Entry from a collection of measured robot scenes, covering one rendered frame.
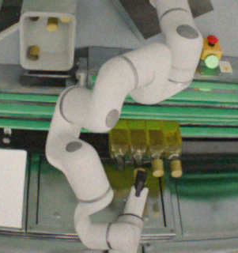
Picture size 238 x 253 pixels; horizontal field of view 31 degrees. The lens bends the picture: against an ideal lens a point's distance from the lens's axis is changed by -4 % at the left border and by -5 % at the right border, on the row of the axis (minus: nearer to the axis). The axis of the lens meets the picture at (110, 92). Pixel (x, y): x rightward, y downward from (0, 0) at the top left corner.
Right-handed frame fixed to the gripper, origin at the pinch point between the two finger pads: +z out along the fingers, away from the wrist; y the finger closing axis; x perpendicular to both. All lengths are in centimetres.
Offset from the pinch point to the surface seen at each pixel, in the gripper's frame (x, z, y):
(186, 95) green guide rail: -8.0, 26.4, 13.9
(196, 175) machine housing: -20.1, 19.5, -15.9
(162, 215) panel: -10.1, -3.0, -12.4
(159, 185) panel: -7.1, 8.9, -12.4
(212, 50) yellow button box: -13.9, 41.6, 22.7
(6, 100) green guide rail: 48, 15, 4
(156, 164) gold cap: -3.6, 6.2, 1.8
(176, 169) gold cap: -10.2, 5.8, 1.8
